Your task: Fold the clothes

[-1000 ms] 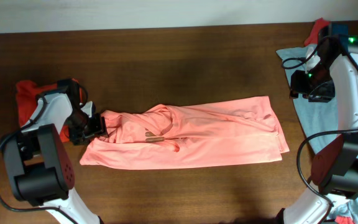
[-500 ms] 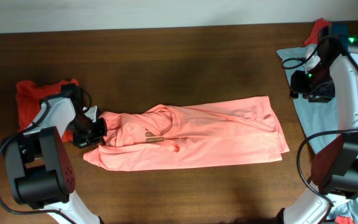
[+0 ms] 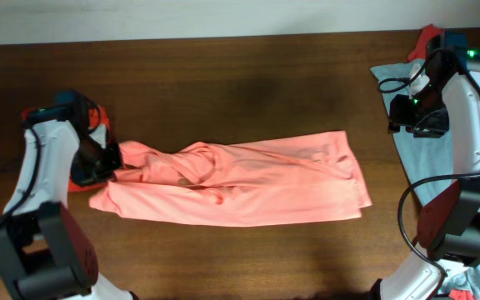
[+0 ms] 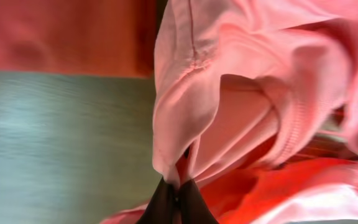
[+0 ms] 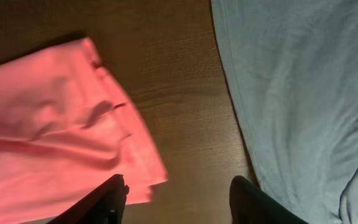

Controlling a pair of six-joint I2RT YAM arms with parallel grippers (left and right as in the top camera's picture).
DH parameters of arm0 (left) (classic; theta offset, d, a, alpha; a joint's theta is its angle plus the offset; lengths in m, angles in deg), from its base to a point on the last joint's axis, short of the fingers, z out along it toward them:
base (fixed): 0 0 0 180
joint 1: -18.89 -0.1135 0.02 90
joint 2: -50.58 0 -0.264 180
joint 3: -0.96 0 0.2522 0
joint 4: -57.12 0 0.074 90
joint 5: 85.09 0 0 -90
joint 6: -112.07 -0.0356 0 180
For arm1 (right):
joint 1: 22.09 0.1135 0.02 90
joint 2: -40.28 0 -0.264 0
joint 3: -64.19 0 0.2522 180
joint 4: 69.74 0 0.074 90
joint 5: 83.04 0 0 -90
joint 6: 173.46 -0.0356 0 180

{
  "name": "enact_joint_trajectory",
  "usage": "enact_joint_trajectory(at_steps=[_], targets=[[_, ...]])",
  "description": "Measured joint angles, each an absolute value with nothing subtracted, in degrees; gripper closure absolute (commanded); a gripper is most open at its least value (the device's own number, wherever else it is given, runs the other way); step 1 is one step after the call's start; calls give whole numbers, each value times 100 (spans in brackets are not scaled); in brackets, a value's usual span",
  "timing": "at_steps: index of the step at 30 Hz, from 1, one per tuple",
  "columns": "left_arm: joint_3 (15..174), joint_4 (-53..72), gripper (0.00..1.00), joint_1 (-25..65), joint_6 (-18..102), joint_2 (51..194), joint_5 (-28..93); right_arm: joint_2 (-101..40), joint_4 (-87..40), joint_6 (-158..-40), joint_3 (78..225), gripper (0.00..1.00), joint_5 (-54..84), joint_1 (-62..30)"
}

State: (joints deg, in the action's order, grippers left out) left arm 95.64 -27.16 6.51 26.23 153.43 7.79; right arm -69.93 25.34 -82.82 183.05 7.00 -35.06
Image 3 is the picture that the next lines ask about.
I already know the salmon pink printed shirt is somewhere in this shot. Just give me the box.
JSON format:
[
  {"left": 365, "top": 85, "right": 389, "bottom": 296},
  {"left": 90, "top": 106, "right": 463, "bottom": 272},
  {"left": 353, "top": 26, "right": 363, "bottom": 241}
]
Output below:
[{"left": 89, "top": 131, "right": 372, "bottom": 228}]

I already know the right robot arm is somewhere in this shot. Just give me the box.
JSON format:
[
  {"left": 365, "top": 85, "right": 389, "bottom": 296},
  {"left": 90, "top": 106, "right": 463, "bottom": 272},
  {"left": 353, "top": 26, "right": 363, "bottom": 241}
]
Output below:
[{"left": 368, "top": 31, "right": 480, "bottom": 299}]

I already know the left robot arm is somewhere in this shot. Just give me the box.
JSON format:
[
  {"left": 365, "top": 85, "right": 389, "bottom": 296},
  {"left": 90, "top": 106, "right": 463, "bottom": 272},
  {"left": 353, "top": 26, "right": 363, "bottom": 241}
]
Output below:
[{"left": 0, "top": 90, "right": 137, "bottom": 300}]

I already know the grey-blue shirt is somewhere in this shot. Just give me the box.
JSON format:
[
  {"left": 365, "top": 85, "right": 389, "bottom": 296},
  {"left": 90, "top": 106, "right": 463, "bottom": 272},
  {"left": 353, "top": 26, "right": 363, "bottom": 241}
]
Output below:
[{"left": 370, "top": 59, "right": 480, "bottom": 299}]

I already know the folded red printed shirt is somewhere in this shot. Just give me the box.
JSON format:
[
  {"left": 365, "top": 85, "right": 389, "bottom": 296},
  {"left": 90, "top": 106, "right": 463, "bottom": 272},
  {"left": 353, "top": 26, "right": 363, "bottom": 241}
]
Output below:
[{"left": 15, "top": 104, "right": 121, "bottom": 198}]

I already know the red garment under pile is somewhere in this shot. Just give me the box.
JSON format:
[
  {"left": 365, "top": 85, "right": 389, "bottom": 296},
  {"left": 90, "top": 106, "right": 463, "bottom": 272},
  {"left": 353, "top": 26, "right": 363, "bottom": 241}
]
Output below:
[{"left": 407, "top": 24, "right": 443, "bottom": 62}]

